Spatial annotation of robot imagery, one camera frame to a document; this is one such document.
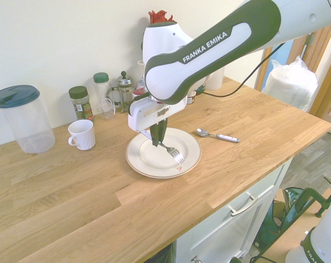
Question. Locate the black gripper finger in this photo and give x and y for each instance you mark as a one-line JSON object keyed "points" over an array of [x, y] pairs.
{"points": [[155, 135], [164, 130]]}

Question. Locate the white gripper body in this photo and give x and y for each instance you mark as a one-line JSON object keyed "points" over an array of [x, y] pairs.
{"points": [[143, 115]]}

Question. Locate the silver fork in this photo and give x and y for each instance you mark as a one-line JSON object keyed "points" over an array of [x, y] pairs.
{"points": [[174, 154]]}

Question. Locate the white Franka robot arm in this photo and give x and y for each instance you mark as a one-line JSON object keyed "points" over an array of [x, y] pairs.
{"points": [[209, 54]]}

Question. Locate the white plate with gold rim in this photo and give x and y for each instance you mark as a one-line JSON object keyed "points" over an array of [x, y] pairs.
{"points": [[148, 159]]}

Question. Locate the glass French press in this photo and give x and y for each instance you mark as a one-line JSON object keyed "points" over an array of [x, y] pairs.
{"points": [[124, 90]]}

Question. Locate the small clear plastic cup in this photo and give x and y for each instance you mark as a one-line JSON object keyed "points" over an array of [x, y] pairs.
{"points": [[107, 109]]}

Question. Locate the white printed vase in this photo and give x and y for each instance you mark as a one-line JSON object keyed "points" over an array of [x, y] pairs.
{"points": [[141, 76]]}

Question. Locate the small jar with red label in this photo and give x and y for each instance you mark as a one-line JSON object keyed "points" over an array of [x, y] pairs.
{"points": [[191, 98]]}

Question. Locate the clear jar with green lid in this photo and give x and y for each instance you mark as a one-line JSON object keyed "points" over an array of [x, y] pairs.
{"points": [[101, 87]]}

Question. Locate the spice jar with dark lid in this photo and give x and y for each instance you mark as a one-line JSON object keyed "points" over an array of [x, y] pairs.
{"points": [[81, 105]]}

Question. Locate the white ceramic mug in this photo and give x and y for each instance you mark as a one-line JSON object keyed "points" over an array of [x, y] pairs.
{"points": [[83, 135]]}

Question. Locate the white cylinder roll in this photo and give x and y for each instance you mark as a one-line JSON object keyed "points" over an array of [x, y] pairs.
{"points": [[215, 80]]}

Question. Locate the red flowers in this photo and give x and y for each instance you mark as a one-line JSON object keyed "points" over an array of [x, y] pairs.
{"points": [[161, 16]]}

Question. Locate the clear container with blue lid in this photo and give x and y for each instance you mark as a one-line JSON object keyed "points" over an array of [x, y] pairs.
{"points": [[25, 123]]}

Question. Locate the white cabinet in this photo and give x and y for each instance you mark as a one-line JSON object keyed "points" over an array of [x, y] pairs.
{"points": [[236, 233]]}

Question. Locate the silver cabinet knob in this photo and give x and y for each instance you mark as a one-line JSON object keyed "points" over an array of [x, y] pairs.
{"points": [[195, 259]]}

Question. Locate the clear bag of white goods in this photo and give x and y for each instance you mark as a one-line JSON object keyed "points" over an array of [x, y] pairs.
{"points": [[291, 85]]}

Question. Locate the green bag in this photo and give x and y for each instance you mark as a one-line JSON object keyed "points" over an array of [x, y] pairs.
{"points": [[269, 230]]}

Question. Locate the green clamp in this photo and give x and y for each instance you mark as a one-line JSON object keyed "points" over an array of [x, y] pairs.
{"points": [[304, 197]]}

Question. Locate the wooden door frame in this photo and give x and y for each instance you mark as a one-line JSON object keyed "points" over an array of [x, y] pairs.
{"points": [[322, 71]]}

